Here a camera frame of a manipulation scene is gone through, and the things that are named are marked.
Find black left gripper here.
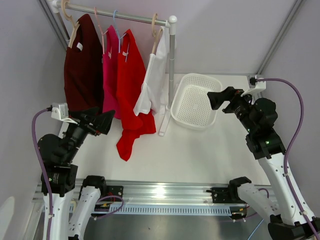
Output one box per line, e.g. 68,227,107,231
62,106,115,162

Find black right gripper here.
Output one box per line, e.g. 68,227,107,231
207,87,256,134

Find pink t shirt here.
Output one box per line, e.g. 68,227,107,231
102,25,121,120

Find red t shirt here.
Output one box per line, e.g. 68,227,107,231
116,29,156,161

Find white t shirt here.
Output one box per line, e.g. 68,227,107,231
133,26,170,116

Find beige wooden hanger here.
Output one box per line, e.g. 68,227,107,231
151,13,163,55

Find pink wire hanger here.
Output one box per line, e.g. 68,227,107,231
93,7,108,54

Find blue wire hanger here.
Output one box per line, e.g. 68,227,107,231
112,10,130,62

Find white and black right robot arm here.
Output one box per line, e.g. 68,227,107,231
207,86,320,240

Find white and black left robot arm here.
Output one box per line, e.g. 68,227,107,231
31,103,116,240

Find dark maroon t shirt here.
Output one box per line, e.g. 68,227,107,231
64,14,104,112

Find beige hanger under maroon shirt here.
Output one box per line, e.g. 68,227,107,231
61,0,82,49

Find white perforated plastic basket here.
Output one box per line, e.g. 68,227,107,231
170,73,222,131

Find metal clothes rack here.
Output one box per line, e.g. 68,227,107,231
49,0,177,136

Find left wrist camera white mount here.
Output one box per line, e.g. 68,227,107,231
51,102,78,124

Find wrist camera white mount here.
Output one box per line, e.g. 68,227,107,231
241,74,266,97
51,102,78,124

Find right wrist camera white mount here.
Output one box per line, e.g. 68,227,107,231
241,74,266,97

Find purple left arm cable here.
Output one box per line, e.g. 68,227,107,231
31,107,55,240

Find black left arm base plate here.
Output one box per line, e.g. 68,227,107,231
106,185,124,198

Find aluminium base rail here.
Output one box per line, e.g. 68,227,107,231
31,181,278,203

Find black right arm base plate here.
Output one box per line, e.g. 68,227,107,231
206,187,233,204

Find white slotted cable duct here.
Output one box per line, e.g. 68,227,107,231
69,203,247,216

